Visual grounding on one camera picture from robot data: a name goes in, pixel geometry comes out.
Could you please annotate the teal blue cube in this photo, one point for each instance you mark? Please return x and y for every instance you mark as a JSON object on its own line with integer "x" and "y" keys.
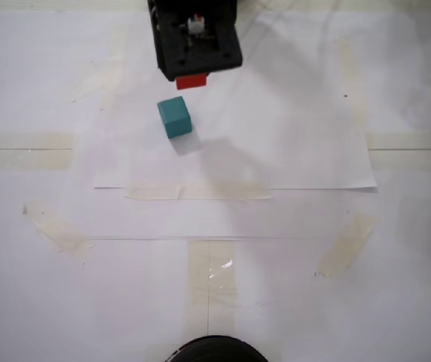
{"x": 176, "y": 120}

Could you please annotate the beige masking tape strip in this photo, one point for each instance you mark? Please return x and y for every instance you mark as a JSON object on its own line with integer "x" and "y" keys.
{"x": 57, "y": 230}
{"x": 23, "y": 151}
{"x": 106, "y": 68}
{"x": 345, "y": 249}
{"x": 411, "y": 151}
{"x": 351, "y": 75}
{"x": 200, "y": 190}
{"x": 211, "y": 271}

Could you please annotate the red cube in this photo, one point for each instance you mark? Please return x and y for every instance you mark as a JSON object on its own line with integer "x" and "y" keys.
{"x": 191, "y": 82}

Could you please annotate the white paper sheet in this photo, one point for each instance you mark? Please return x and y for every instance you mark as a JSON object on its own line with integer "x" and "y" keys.
{"x": 276, "y": 151}

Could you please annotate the large white paper underlay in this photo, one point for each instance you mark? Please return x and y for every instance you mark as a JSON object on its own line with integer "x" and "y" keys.
{"x": 49, "y": 301}

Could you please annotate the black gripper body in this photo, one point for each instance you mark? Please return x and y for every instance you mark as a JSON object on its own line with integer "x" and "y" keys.
{"x": 200, "y": 62}

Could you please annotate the black round stand base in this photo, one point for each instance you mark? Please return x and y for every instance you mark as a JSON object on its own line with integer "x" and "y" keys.
{"x": 217, "y": 350}

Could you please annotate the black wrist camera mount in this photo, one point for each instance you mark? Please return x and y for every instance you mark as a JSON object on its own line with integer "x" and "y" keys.
{"x": 204, "y": 66}

